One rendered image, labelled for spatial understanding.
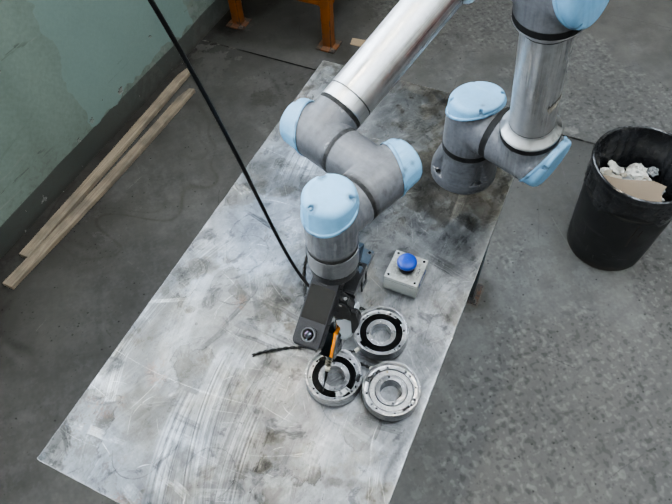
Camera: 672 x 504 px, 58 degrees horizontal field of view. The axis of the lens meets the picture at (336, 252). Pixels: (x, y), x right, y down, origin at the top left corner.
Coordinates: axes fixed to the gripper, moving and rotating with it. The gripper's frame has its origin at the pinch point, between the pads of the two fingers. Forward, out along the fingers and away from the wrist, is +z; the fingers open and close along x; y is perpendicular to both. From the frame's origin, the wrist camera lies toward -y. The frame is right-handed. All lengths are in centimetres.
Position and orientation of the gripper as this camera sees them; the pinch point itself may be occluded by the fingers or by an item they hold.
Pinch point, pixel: (333, 334)
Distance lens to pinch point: 105.2
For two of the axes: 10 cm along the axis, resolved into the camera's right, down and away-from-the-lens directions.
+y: 3.7, -7.7, 5.2
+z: 0.4, 5.7, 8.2
